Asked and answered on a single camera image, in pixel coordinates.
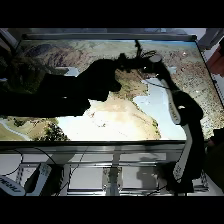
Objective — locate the black garment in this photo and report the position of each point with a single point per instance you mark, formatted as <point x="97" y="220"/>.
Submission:
<point x="50" y="96"/>

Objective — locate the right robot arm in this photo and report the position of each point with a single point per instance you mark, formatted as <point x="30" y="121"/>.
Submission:
<point x="195" y="133"/>

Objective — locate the person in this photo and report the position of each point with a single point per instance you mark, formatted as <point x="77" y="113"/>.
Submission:
<point x="216" y="160"/>

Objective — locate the silver frame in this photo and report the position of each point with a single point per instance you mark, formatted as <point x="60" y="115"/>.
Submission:
<point x="113" y="156"/>

